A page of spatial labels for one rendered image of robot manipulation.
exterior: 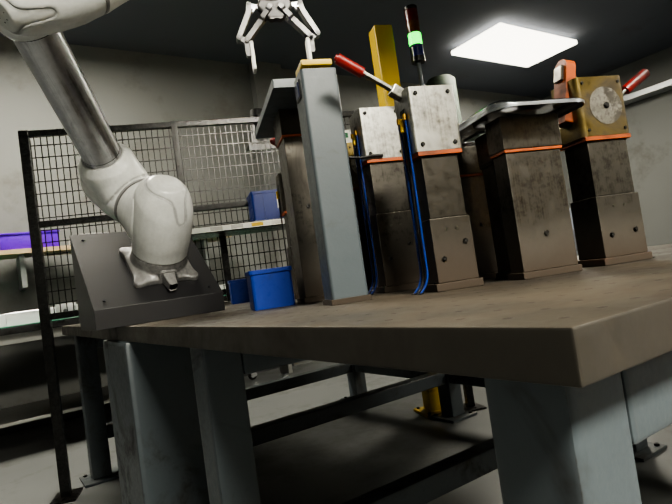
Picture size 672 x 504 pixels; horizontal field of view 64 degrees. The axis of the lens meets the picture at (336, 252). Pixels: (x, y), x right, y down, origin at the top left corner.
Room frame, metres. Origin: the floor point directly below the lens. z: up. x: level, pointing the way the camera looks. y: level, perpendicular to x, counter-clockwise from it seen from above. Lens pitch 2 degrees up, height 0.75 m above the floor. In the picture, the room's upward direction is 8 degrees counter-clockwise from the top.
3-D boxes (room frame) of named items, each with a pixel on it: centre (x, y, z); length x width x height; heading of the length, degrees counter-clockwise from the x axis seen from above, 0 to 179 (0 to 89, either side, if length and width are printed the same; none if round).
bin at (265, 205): (2.40, 0.20, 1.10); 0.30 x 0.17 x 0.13; 105
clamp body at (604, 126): (1.05, -0.55, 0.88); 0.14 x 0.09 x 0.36; 105
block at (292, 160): (1.27, 0.06, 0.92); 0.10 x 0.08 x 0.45; 15
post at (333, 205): (1.01, -0.01, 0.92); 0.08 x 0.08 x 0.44; 15
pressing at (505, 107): (1.56, -0.22, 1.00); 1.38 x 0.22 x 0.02; 15
